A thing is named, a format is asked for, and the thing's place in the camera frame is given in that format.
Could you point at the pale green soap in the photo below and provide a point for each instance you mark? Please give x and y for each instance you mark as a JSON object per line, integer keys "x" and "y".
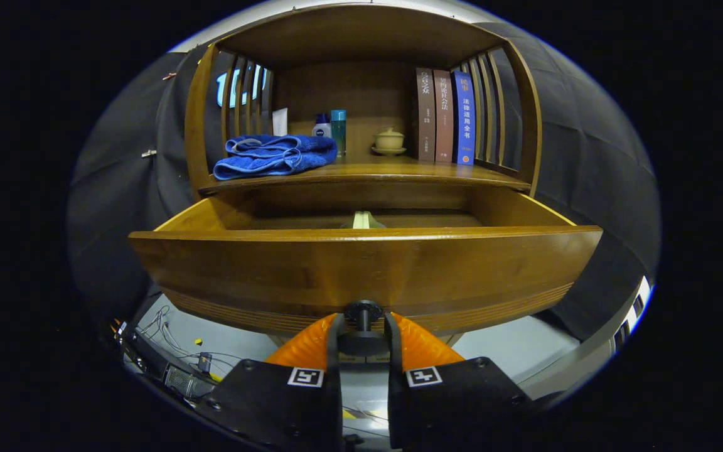
{"x": 361, "y": 221}

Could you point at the tan lidded teacup with saucer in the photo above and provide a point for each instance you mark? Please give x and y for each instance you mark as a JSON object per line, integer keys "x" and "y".
{"x": 390, "y": 141}

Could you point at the wooden countertop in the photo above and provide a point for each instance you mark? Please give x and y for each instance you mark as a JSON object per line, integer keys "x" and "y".
{"x": 386, "y": 169}

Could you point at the brown wooden cabinet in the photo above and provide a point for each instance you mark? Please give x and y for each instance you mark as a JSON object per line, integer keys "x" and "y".
{"x": 361, "y": 94}

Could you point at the white tube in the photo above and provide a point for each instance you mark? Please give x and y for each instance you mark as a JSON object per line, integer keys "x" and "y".
{"x": 280, "y": 122}

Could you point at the reddish brown book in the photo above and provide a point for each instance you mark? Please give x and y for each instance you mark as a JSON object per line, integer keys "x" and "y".
{"x": 444, "y": 119}

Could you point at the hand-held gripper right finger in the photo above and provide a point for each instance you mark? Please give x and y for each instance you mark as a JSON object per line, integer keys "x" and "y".
{"x": 394, "y": 358}

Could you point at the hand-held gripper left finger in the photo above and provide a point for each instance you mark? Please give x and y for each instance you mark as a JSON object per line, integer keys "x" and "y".
{"x": 334, "y": 358}

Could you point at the grey mesh box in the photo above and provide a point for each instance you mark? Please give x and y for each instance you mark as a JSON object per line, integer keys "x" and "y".
{"x": 182, "y": 380}

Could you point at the dark brown book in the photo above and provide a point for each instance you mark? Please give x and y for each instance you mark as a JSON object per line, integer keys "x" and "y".
{"x": 425, "y": 119}

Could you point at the white bottle with blue cap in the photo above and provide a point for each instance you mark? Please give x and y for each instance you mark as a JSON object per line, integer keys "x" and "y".
{"x": 321, "y": 129}

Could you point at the wooden drawer with black knob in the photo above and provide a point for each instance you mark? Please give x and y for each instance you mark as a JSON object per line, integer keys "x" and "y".
{"x": 361, "y": 270}

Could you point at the teal glass bottle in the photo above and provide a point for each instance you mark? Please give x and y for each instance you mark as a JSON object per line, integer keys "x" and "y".
{"x": 338, "y": 132}

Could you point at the folded blue towel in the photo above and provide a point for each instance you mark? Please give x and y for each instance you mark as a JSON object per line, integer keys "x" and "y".
{"x": 273, "y": 157}

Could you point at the blue book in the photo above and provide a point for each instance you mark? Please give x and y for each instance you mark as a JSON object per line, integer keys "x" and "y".
{"x": 464, "y": 119}

